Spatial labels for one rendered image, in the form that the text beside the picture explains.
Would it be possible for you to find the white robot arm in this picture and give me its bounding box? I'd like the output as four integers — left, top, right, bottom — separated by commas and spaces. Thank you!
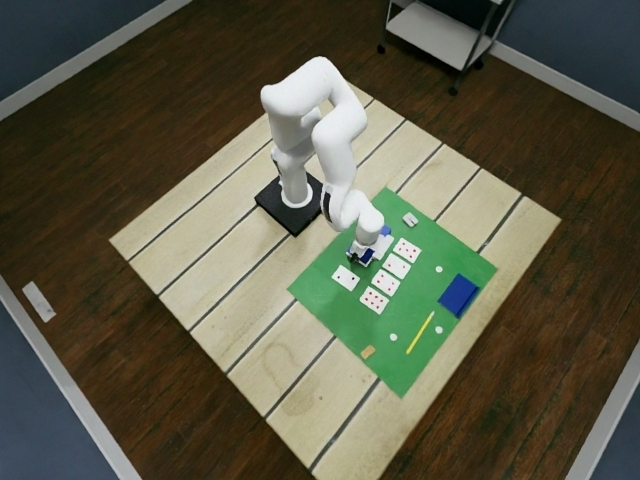
261, 57, 394, 262

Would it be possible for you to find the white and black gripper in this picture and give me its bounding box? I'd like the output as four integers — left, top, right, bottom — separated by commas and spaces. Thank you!
349, 239, 369, 263

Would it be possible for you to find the green felt mat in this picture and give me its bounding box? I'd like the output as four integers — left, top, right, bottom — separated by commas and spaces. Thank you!
287, 187, 498, 398

